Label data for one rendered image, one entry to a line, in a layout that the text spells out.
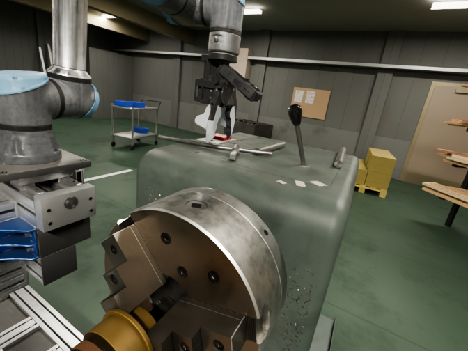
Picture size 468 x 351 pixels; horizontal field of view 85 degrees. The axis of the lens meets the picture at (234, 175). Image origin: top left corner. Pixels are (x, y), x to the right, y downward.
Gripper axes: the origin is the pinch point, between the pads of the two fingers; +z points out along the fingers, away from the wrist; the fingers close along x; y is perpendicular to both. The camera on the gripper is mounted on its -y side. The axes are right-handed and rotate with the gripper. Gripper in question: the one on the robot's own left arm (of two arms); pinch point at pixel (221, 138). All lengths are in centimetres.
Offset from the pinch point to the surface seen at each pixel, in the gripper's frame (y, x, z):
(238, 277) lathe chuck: -23.0, 32.1, 10.9
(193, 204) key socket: -11.7, 27.3, 5.8
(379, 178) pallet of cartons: -76, -446, 98
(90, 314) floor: 88, -18, 129
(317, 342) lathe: -37, -28, 75
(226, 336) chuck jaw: -24.2, 36.1, 16.4
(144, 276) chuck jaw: -9.4, 35.0, 15.6
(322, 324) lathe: -38, -37, 75
